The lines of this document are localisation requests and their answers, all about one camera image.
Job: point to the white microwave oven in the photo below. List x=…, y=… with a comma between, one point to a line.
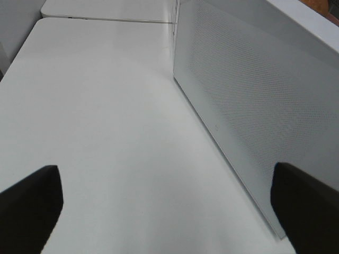
x=173, y=16

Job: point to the white microwave door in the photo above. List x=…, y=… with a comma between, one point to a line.
x=263, y=78

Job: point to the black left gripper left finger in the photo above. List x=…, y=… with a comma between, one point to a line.
x=30, y=210

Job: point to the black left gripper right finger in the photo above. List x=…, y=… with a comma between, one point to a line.
x=306, y=208

